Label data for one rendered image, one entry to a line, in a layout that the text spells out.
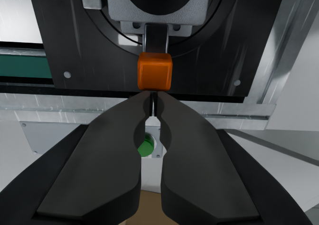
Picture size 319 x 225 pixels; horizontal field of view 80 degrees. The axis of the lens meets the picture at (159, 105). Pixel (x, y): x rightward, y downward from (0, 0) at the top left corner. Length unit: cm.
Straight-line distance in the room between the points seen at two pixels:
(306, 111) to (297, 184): 26
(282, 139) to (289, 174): 130
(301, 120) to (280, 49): 26
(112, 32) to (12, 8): 15
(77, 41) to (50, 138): 17
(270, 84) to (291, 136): 167
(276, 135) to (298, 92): 143
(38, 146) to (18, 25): 18
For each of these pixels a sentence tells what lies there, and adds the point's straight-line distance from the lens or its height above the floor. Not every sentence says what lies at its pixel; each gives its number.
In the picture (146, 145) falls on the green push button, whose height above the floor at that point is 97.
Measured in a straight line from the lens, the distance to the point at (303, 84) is 45.
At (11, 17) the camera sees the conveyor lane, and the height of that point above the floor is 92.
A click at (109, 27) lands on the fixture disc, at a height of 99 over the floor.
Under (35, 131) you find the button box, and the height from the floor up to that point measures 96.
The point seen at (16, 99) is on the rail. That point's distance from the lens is 31.
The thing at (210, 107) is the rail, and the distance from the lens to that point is 27.
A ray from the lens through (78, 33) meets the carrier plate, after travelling 23.
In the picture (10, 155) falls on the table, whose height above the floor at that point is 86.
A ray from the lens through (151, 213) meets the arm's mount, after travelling 56.
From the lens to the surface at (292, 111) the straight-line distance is 47.
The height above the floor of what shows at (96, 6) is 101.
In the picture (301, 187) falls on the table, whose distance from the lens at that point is 70.
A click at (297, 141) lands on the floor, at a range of 201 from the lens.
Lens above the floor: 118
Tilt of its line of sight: 57 degrees down
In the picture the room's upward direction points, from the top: 179 degrees clockwise
